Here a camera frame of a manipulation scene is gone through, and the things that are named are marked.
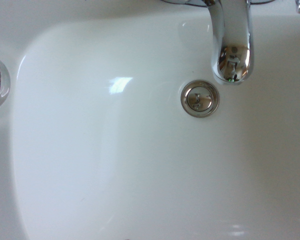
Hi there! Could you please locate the chrome sink drain stopper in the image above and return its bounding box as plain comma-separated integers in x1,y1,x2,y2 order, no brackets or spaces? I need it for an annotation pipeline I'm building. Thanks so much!
180,79,221,118

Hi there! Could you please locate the chrome faucet spout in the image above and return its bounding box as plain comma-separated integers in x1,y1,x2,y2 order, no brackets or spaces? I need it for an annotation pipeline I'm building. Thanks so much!
160,0,274,87

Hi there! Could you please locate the white ceramic sink basin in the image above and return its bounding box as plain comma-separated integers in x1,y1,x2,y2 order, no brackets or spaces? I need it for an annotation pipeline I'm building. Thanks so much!
0,0,300,240

